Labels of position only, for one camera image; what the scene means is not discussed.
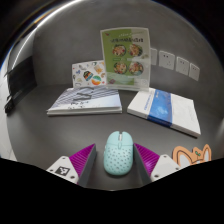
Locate black slatted panel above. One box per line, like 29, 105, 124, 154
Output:
3, 55, 38, 115

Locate white wall socket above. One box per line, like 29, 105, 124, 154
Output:
188, 62, 201, 82
149, 47, 158, 67
158, 50, 176, 71
175, 56, 190, 77

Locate white sticker sheet card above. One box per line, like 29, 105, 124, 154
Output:
71, 59, 108, 89

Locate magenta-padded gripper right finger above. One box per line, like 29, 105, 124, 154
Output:
132, 142, 183, 186

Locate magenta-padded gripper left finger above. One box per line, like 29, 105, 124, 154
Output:
45, 143, 98, 188

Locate acrylic stand with green menu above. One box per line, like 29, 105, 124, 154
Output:
99, 26, 152, 93

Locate orange fox-shaped mouse pad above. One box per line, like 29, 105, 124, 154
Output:
172, 143, 213, 168

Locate grey striped cover book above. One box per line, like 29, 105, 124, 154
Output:
46, 87, 123, 117

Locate mint green computer mouse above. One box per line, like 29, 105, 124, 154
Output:
103, 130, 134, 177

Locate white book with blue band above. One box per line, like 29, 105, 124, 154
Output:
126, 87, 202, 138

